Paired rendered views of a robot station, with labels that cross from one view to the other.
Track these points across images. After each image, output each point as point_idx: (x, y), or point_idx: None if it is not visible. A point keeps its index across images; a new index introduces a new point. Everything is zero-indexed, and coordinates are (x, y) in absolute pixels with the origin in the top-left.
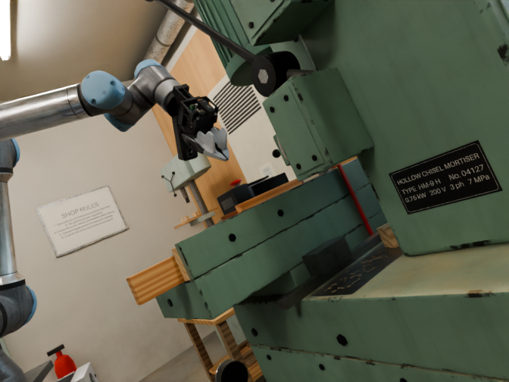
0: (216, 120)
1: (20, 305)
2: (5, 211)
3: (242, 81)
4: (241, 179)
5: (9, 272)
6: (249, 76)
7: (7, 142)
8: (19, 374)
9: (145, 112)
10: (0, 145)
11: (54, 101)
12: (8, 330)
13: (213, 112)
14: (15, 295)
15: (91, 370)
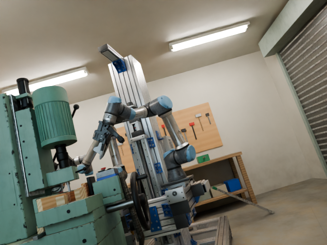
0: (97, 140)
1: (180, 157)
2: (168, 127)
3: (72, 144)
4: (100, 168)
5: (176, 145)
6: (68, 144)
7: (157, 104)
8: (172, 179)
9: (122, 116)
10: (155, 107)
11: None
12: (180, 163)
13: (94, 139)
14: (178, 153)
15: (178, 190)
